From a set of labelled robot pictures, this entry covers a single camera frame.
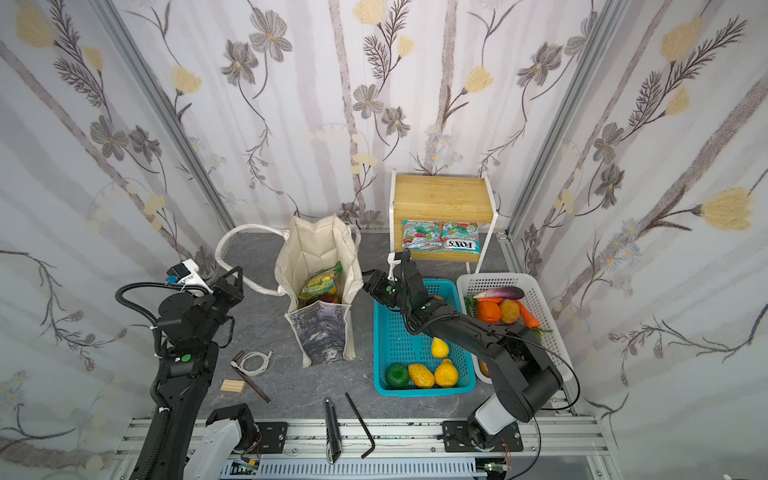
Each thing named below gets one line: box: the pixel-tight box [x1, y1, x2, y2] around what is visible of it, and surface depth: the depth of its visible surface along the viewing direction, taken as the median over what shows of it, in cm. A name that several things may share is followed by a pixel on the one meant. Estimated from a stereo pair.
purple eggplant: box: [473, 287, 525, 300], surface depth 97 cm
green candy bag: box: [298, 261, 343, 300], surface depth 92 cm
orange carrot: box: [514, 300, 541, 329], surface depth 92 cm
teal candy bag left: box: [402, 219, 442, 253], surface depth 97 cm
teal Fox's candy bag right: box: [441, 222, 482, 255], surface depth 97 cm
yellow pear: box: [432, 336, 449, 359], surface depth 87 cm
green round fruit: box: [385, 363, 410, 389], surface depth 82 cm
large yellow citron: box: [435, 358, 459, 387], surface depth 81 cm
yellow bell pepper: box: [500, 299, 520, 324], surface depth 94 cm
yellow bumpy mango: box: [408, 364, 435, 389], surface depth 82 cm
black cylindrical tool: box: [324, 399, 342, 464], surface depth 75 cm
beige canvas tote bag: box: [214, 215, 364, 368], surface depth 84 cm
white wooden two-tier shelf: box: [389, 169, 498, 273], surface depth 87 cm
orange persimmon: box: [476, 297, 504, 324], surface depth 94 cm
